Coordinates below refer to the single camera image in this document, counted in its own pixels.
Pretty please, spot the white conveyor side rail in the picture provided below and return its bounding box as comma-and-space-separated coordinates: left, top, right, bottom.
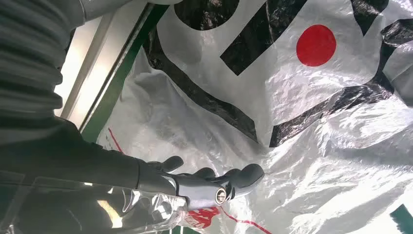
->
54, 2, 156, 134

